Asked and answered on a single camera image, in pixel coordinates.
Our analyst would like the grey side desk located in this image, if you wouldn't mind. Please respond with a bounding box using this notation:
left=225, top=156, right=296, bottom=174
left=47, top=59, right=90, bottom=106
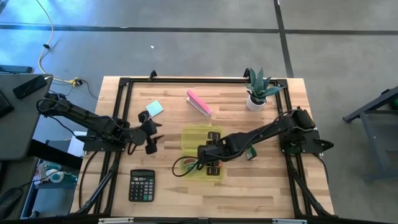
left=0, top=73, right=54, bottom=161

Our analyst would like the green yellow crayon box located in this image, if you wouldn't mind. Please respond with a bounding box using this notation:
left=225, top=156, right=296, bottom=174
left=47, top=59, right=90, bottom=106
left=246, top=145, right=259, bottom=161

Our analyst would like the translucent yellow-green pencil case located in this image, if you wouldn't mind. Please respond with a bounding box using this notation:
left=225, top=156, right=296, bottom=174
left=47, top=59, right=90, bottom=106
left=179, top=124, right=226, bottom=182

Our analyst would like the teal tape dispenser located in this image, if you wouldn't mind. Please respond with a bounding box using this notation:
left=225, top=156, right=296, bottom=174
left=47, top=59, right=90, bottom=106
left=33, top=161, right=79, bottom=189

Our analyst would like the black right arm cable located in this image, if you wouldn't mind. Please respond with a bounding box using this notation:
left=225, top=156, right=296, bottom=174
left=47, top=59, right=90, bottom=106
left=171, top=154, right=201, bottom=178

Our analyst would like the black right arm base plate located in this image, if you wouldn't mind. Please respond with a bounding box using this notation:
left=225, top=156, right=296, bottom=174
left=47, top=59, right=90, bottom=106
left=277, top=128, right=335, bottom=154

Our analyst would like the light blue sticky note pad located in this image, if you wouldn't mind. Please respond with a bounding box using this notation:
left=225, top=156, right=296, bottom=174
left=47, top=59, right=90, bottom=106
left=145, top=100, right=165, bottom=118

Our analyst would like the black computer mouse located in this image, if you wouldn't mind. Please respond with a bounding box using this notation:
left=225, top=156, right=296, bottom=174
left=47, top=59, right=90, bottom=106
left=0, top=187, right=23, bottom=219

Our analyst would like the black aluminium table frame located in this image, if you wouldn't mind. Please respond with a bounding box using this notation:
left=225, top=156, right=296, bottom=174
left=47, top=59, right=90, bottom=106
left=74, top=70, right=335, bottom=218

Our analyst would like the pink stapler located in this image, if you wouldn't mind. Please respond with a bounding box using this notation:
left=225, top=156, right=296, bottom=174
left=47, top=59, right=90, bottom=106
left=185, top=89, right=214, bottom=118

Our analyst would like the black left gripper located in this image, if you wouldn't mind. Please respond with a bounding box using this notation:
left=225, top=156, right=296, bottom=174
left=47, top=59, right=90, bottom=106
left=126, top=110, right=165, bottom=156

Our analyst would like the blue-grey metal table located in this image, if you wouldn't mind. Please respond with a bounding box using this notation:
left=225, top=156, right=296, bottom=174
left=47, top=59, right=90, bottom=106
left=343, top=86, right=398, bottom=184

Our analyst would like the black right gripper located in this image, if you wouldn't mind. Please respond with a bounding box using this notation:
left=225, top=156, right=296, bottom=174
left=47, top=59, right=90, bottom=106
left=198, top=131, right=229, bottom=177

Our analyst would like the cream floor cable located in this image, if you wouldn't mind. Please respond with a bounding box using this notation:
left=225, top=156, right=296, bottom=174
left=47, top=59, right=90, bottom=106
left=34, top=0, right=78, bottom=85

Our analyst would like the white paper sheet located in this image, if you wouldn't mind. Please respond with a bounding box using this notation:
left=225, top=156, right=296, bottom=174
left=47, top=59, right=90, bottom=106
left=67, top=131, right=88, bottom=158

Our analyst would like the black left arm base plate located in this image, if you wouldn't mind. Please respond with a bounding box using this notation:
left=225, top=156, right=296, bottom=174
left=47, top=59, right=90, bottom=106
left=83, top=129, right=127, bottom=153

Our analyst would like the black calculator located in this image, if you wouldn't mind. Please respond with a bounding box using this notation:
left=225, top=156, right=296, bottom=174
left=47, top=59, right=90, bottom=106
left=128, top=169, right=156, bottom=203

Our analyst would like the succulent in white pot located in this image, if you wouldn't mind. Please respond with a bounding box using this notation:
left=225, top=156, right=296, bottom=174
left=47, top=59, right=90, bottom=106
left=243, top=67, right=285, bottom=113

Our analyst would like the white table clamp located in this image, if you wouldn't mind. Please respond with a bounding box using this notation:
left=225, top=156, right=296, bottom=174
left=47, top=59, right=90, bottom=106
left=272, top=218, right=308, bottom=224
left=98, top=217, right=134, bottom=224

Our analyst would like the black smartphone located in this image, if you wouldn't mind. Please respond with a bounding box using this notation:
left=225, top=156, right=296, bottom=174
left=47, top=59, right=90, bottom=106
left=12, top=75, right=49, bottom=100

